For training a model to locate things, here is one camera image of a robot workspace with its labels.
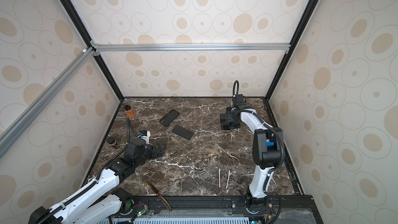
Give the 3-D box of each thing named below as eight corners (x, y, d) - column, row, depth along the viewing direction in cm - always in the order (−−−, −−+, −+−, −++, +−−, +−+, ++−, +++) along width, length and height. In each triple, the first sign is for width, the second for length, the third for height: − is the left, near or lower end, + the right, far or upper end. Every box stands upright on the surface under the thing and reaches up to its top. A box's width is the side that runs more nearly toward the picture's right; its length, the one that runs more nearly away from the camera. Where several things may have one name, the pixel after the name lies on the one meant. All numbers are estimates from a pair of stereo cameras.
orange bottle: (130, 120, 109) (125, 112, 102) (128, 113, 113) (123, 106, 106) (136, 117, 110) (132, 110, 104) (134, 111, 114) (130, 103, 108)
